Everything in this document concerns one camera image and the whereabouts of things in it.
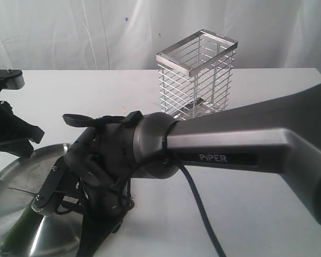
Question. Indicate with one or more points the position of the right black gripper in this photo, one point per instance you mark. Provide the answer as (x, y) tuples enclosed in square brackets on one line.
[(105, 208)]

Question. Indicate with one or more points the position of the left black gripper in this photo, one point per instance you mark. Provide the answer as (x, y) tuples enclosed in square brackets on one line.
[(16, 133)]

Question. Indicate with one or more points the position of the green cucumber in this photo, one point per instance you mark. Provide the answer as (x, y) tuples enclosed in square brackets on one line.
[(19, 237)]

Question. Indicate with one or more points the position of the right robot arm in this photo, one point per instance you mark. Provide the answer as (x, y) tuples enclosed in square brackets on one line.
[(280, 136)]

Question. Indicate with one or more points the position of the white backdrop curtain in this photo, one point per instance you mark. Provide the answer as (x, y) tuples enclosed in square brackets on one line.
[(126, 35)]

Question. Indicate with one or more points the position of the wire metal utensil rack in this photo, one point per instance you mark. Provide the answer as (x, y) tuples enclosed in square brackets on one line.
[(195, 75)]

